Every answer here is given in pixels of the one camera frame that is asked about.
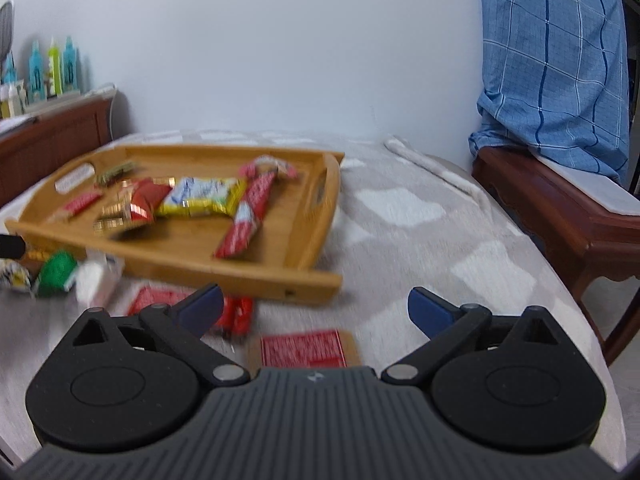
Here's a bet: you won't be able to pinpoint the green snack packet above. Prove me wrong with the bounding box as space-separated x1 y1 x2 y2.
34 250 78 298

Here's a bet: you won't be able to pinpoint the bamboo serving tray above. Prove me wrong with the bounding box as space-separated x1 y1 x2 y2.
6 145 342 304

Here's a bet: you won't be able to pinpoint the lime green bottle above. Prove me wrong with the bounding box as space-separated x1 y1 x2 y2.
47 38 62 98

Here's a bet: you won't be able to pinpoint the blue plaid cloth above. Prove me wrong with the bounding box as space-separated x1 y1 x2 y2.
469 0 629 183

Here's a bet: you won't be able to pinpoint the teal bottle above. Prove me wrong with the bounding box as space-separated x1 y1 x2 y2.
62 36 79 93
28 40 46 104

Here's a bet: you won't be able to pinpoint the dark wooden armchair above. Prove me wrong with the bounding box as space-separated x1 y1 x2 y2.
470 145 640 366

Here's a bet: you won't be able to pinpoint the white seat cushion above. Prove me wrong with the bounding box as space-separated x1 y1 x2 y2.
532 152 640 217

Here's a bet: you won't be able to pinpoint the teal bottle right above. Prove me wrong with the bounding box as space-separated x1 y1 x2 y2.
62 36 79 93

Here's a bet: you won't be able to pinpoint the grey white checkered blanket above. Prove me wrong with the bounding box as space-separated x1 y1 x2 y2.
0 129 629 470

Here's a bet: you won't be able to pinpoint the white marshmallow snack packet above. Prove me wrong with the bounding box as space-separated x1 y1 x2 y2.
75 249 125 309

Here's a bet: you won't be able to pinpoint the black white yellow packet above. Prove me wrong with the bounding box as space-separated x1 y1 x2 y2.
0 259 32 292

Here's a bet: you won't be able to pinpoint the red square biscuit packet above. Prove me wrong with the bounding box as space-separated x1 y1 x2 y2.
246 328 362 374

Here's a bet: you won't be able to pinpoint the teal bottle left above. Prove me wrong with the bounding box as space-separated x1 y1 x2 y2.
28 40 46 104

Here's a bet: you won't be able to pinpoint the yellow snack packet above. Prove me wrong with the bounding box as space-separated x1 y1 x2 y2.
155 177 246 217

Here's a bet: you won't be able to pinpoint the small red biscuit packet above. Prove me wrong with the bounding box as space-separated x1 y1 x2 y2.
47 190 104 223

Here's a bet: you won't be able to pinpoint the gold green wafer packet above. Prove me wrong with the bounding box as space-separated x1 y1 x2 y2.
94 160 137 188

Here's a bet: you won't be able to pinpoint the pink candy packet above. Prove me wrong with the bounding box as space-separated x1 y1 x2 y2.
240 155 298 180

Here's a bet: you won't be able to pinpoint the long red snack bar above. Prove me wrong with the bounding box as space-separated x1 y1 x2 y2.
214 170 278 259

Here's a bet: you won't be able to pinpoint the wooden side cabinet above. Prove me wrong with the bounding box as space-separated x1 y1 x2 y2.
1 89 117 204

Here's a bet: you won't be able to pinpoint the papers on cabinet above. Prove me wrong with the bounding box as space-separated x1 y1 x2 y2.
0 114 36 136

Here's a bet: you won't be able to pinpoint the red chocolate bar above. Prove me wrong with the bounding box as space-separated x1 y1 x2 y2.
213 296 255 341

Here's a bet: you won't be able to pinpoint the red gold snack bag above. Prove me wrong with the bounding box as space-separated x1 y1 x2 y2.
93 178 172 236

